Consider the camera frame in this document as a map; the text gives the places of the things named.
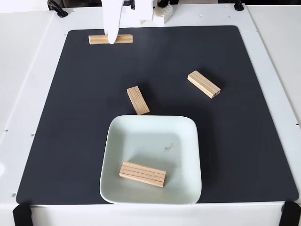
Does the grooved wooden block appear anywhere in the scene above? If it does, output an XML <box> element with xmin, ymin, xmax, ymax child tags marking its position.
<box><xmin>119</xmin><ymin>161</ymin><xmax>167</xmax><ymax>188</ymax></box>
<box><xmin>187</xmin><ymin>70</ymin><xmax>222</xmax><ymax>99</ymax></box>
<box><xmin>126</xmin><ymin>86</ymin><xmax>151</xmax><ymax>116</ymax></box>

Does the pale green square plate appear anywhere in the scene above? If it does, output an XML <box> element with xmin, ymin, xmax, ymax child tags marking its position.
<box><xmin>99</xmin><ymin>114</ymin><xmax>203</xmax><ymax>205</ymax></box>

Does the smooth wooden block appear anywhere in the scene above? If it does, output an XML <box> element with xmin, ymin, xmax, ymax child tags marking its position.
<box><xmin>88</xmin><ymin>34</ymin><xmax>133</xmax><ymax>46</ymax></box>

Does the black table mat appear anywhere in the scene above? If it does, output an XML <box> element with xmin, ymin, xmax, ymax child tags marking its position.
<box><xmin>16</xmin><ymin>25</ymin><xmax>299</xmax><ymax>205</ymax></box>

